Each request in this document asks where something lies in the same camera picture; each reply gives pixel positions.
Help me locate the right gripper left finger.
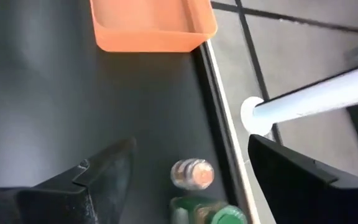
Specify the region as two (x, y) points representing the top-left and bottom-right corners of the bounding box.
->
(0, 136), (136, 224)

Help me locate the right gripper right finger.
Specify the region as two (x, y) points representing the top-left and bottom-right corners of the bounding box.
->
(247, 134), (358, 224)

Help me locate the cork-lidded glass spice jar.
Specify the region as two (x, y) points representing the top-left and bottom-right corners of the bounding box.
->
(170, 158), (216, 191)

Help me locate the green-capped spice jar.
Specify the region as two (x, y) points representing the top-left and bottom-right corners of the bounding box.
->
(169, 195), (248, 224)

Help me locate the white black pole with base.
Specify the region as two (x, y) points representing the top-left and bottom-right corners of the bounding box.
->
(240, 61), (358, 136)

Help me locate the orange plastic bin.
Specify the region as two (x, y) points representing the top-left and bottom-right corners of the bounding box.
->
(89, 0), (219, 53)

